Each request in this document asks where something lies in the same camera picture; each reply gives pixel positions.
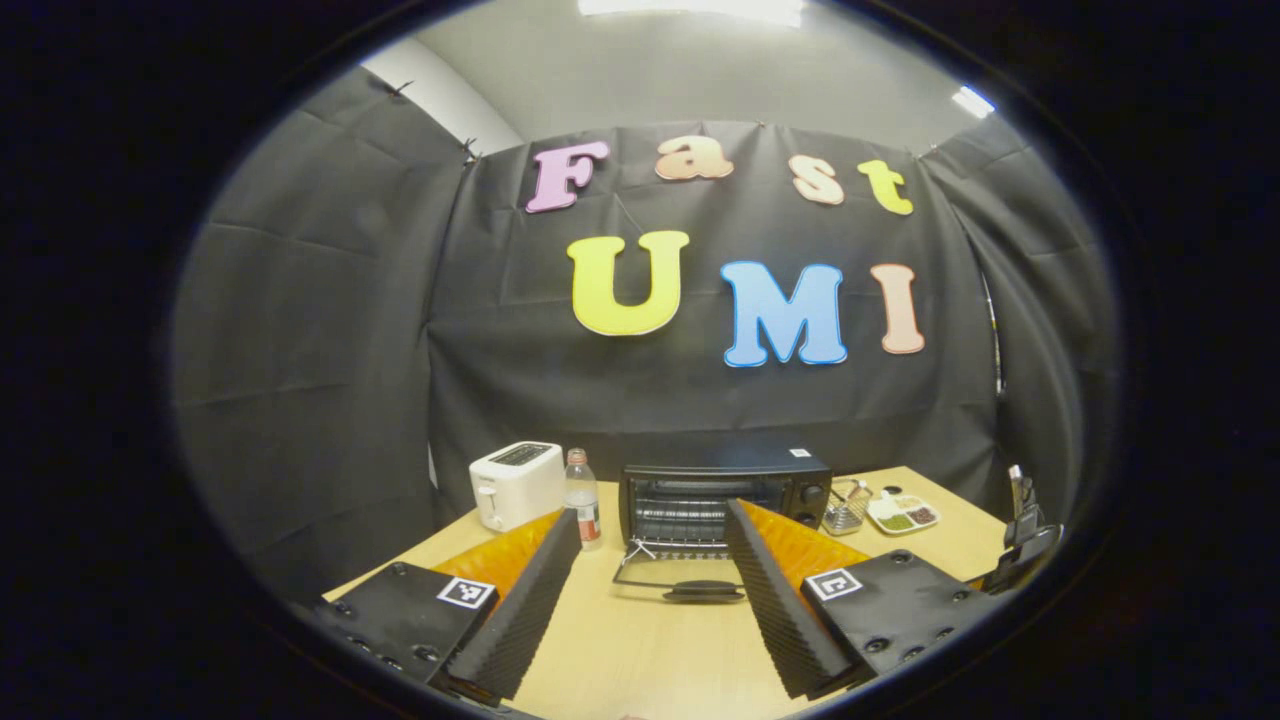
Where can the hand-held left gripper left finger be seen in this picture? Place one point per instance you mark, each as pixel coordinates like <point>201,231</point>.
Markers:
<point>520,610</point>

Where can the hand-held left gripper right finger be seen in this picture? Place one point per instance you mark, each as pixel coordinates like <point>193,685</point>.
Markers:
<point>785,610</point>

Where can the black electric oven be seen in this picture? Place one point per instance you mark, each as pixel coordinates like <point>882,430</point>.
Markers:
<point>690,505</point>

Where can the clear bottle with red label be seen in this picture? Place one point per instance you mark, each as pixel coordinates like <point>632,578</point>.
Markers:
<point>583,505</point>

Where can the white toaster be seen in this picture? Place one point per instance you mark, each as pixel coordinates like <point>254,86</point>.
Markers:
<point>515,485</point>

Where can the white divided dish of beans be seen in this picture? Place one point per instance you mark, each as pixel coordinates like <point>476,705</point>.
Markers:
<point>903,514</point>

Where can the black backdrop cloth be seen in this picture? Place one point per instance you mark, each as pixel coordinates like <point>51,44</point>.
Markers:
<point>700,400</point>

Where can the small ceiling light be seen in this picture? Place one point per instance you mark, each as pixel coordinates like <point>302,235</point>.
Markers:
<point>973,101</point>

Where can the large ceiling light panel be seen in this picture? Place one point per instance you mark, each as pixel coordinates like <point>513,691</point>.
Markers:
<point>690,8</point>

